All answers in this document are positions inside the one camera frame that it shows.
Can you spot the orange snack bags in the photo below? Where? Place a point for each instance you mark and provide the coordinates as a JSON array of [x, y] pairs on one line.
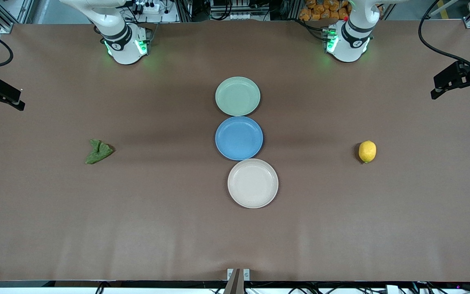
[[324, 10]]

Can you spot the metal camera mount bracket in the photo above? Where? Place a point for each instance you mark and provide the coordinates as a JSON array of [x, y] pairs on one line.
[[237, 281]]

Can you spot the white power strip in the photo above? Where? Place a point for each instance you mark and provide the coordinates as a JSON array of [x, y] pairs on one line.
[[149, 7]]

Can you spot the beige plate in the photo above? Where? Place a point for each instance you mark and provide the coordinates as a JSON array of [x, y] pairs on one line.
[[253, 183]]

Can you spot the green lettuce leaf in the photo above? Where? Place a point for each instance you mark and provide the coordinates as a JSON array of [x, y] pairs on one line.
[[98, 153]]

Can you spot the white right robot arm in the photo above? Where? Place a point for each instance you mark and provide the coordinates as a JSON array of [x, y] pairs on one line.
[[120, 38]]

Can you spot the pale green plate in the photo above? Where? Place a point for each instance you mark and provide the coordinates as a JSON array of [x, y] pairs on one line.
[[237, 96]]

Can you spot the blue plate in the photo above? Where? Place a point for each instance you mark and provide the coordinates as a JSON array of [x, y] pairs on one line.
[[239, 138]]

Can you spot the yellow lemon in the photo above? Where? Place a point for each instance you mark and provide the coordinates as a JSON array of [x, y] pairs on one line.
[[367, 151]]

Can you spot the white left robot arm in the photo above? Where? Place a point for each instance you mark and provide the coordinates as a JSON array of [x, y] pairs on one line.
[[351, 38]]

